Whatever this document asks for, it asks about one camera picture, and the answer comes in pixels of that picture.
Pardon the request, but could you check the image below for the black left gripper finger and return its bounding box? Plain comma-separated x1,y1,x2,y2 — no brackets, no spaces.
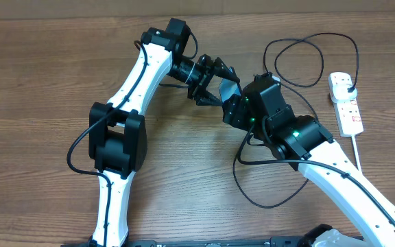
195,91,222,106
214,57,240,82

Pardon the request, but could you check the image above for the blue Samsung Galaxy smartphone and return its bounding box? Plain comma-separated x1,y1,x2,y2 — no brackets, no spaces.
219,78,241,106

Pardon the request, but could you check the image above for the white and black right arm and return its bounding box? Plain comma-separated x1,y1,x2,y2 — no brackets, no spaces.
219,73,395,246

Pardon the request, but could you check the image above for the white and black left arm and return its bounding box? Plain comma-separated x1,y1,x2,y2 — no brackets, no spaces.
88,19,239,246

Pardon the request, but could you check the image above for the white power strip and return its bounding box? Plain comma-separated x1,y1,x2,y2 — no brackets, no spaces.
328,72,363,137

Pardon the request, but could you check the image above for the white USB wall charger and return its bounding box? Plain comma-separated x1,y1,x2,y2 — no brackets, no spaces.
331,84,357,103

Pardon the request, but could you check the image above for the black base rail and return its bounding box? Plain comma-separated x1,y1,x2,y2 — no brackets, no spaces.
60,235,366,247

